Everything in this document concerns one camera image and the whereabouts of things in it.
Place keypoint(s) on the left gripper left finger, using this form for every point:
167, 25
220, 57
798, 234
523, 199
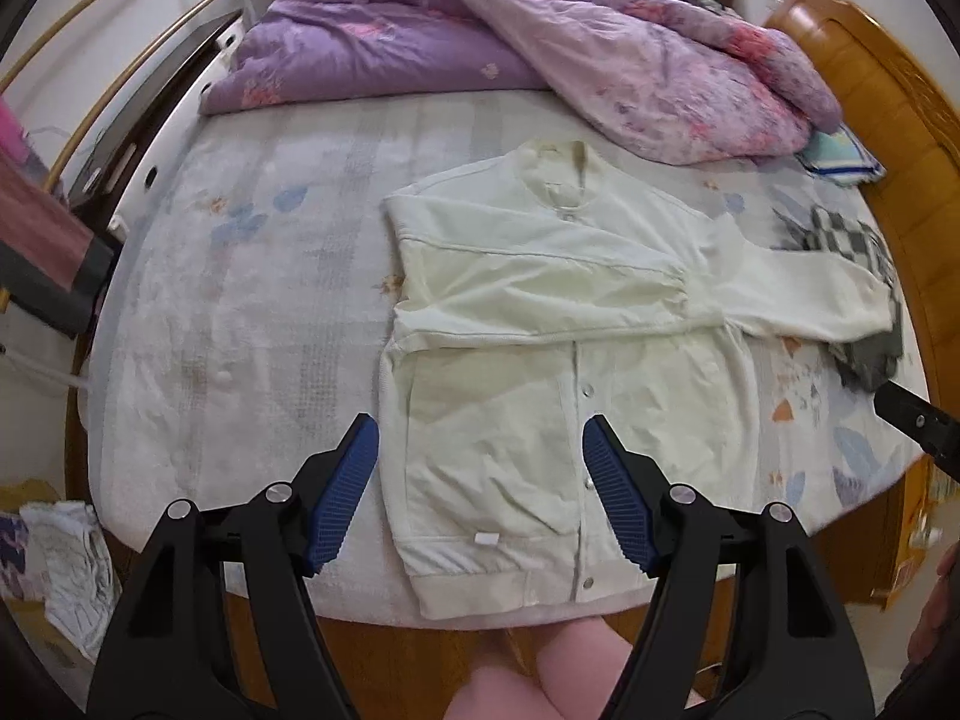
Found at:
168, 651

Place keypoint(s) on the white clothes pile on floor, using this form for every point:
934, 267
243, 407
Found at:
82, 586

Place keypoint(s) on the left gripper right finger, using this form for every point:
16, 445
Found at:
791, 651

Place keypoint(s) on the wooden bed headboard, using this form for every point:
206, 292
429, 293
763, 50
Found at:
895, 108

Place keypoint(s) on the teal striped pillow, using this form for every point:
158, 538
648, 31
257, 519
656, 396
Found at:
840, 158

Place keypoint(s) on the white patterned bed sheet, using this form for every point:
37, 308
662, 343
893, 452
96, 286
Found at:
246, 320

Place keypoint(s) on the person's right hand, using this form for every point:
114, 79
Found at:
934, 615

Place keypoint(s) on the grey checkered garment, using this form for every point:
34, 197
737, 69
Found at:
860, 272

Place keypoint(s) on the cream white snap jacket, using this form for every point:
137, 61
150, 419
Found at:
541, 288

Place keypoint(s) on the maroon hanging cloth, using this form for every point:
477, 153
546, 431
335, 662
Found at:
53, 265

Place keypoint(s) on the purple floral quilt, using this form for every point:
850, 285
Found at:
669, 81

